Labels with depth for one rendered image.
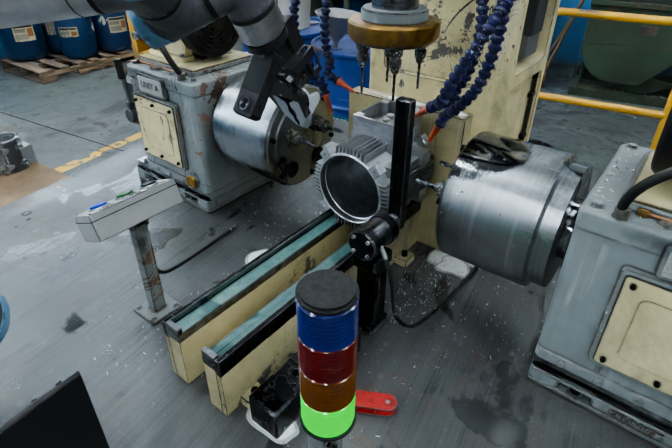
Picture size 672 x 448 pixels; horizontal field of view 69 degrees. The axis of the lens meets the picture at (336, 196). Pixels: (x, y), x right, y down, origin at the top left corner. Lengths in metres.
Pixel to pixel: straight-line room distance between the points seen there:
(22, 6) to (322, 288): 0.47
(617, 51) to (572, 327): 4.29
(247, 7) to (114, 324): 0.68
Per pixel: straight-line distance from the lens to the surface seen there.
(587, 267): 0.82
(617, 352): 0.87
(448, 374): 0.95
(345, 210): 1.07
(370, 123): 1.02
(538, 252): 0.85
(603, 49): 5.04
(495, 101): 1.15
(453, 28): 1.16
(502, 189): 0.84
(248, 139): 1.14
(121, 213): 0.92
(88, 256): 1.31
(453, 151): 1.08
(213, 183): 1.33
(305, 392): 0.54
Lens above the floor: 1.52
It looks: 31 degrees down
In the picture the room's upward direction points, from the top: straight up
